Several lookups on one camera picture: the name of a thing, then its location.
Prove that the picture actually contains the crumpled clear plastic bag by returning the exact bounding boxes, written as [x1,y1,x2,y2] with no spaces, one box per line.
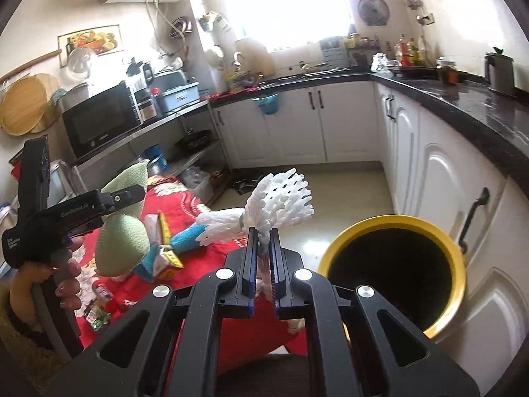
[371,53,393,75]

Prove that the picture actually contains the black microwave oven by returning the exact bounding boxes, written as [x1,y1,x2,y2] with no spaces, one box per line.
[62,82,144,160]

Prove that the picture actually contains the bright window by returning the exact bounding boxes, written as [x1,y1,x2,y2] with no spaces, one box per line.
[215,0,356,52]

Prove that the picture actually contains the red floral blanket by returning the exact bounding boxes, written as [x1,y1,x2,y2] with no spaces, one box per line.
[76,174,308,377]

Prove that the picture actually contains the fruit wall poster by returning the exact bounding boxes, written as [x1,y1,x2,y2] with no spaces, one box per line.
[58,25,122,67]

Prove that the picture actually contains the pale cutting board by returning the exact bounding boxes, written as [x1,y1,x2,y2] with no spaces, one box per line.
[235,38,275,77]

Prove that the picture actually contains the round bamboo tray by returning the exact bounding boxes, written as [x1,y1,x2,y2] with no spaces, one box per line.
[0,73,59,137]

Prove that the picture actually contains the yellow rimmed bin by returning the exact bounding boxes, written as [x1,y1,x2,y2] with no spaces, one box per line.
[318,214,467,340]

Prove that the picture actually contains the blue hanging basket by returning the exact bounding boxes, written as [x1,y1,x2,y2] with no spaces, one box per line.
[253,95,282,115]

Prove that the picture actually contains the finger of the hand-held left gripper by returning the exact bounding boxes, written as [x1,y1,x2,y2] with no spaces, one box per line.
[99,186,146,216]

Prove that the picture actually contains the small red bottle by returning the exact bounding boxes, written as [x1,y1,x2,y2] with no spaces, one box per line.
[93,281,114,311]

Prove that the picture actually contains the white foam net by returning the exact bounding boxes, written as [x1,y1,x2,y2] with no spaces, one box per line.
[196,168,315,253]

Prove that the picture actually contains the black blender jug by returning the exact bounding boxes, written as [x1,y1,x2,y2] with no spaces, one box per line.
[127,59,158,120]

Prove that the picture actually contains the white kitchen cabinets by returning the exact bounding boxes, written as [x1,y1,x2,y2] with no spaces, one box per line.
[211,80,529,385]

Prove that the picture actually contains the black frying pan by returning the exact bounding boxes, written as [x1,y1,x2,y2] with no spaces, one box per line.
[176,130,211,150]

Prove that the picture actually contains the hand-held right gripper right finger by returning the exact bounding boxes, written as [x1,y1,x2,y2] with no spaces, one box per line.
[269,228,480,397]

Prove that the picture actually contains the tray of sauce bottles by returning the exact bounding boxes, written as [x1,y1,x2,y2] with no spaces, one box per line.
[392,35,428,67]

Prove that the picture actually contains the person's left hand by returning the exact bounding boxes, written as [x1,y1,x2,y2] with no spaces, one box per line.
[8,238,83,327]

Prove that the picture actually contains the black kitchen countertop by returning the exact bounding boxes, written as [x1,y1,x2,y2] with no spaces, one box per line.
[209,70,529,174]

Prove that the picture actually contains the green foam net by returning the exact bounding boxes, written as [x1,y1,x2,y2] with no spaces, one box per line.
[95,159,151,278]

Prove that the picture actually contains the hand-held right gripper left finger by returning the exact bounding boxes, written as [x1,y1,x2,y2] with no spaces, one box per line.
[47,227,260,397]

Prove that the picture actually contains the clear plastic containers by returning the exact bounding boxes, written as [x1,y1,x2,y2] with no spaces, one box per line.
[182,167,216,199]

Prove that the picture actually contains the person's left forearm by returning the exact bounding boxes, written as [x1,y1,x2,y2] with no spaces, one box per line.
[0,298,67,397]

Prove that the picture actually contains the grey drawer organizer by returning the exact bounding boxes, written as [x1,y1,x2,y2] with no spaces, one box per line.
[321,39,348,69]

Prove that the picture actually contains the glass jar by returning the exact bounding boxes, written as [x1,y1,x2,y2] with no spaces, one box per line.
[436,57,459,84]

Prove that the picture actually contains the metal kitchen shelf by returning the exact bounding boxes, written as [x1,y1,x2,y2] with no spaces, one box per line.
[74,99,232,199]

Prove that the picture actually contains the teal foam net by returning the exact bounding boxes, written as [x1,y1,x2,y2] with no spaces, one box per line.
[169,223,216,257]

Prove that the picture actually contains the green snack packet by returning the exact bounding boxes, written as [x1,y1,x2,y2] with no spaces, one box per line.
[85,304,112,333]

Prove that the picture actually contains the grey kettle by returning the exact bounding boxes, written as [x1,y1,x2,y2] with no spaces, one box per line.
[484,47,517,96]

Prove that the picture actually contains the small carton yellow label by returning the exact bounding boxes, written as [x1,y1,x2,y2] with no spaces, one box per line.
[153,213,184,279]

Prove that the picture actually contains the clear round plastic lid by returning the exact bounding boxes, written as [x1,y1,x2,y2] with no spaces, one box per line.
[67,47,98,81]

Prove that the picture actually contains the blue plastic dish box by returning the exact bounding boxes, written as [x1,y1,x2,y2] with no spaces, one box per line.
[157,83,199,114]

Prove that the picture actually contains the small wall fan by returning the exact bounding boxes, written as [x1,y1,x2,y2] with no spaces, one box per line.
[357,0,390,25]

